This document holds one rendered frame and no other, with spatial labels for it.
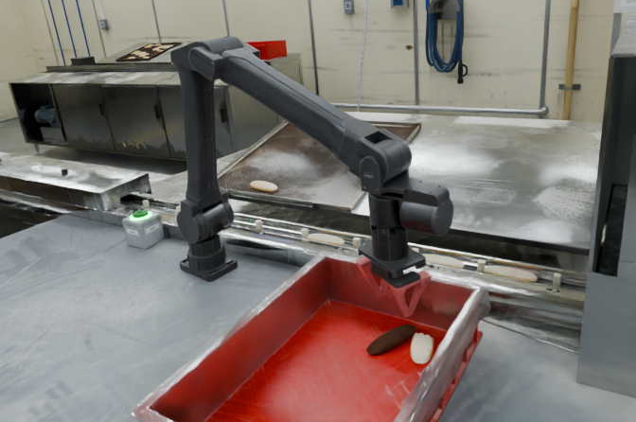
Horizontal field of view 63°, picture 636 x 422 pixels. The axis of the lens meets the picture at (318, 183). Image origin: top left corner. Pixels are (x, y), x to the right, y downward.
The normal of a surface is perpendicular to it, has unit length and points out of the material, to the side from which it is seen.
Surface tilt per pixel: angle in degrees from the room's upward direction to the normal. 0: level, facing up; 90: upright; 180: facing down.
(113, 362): 0
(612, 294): 90
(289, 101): 87
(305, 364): 0
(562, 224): 10
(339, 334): 0
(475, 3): 90
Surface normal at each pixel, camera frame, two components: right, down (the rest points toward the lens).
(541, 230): -0.18, -0.86
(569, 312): -0.51, 0.34
